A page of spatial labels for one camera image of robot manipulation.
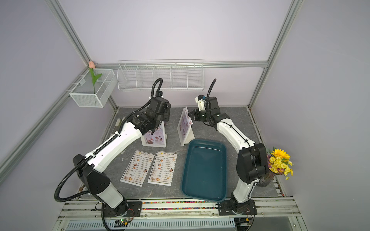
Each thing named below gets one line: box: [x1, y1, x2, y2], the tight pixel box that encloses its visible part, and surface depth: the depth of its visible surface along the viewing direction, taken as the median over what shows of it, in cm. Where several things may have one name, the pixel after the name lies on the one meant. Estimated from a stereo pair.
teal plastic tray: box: [181, 139, 227, 203], surface depth 85 cm
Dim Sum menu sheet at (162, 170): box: [147, 150, 178, 187], surface depth 89 cm
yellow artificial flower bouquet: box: [255, 146, 294, 188], surface depth 65 cm
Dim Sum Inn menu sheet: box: [119, 150, 156, 187], surface depth 89 cm
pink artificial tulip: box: [88, 60, 103, 94], surface depth 92 cm
